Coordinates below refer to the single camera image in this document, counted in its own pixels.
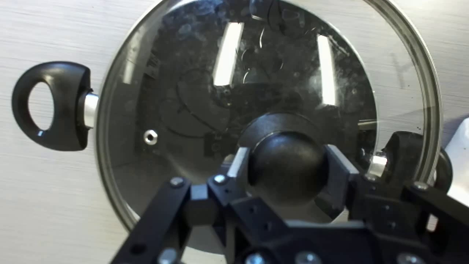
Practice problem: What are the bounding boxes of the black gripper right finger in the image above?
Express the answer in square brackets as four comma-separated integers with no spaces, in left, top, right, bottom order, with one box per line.
[325,145,469,245]

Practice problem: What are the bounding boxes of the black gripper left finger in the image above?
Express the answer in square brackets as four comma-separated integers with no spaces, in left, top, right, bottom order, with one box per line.
[111,147,249,264]

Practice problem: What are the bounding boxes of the glass lid with black knob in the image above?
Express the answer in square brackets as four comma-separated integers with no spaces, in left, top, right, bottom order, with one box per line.
[95,0,442,255]

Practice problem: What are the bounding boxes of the black cooking pot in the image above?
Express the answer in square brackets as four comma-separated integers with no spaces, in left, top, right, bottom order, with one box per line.
[10,60,469,196]

